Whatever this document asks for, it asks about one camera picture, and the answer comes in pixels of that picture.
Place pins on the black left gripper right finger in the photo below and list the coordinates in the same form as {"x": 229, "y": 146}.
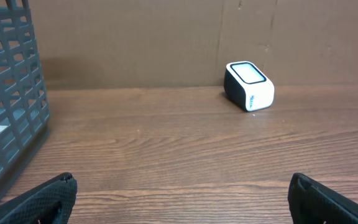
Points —
{"x": 312, "y": 202}

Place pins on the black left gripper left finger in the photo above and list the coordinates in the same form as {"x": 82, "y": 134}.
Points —
{"x": 50, "y": 202}

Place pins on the white barcode scanner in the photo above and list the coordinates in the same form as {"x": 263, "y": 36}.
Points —
{"x": 247, "y": 87}

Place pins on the grey plastic mesh basket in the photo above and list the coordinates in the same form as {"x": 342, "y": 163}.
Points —
{"x": 24, "y": 107}

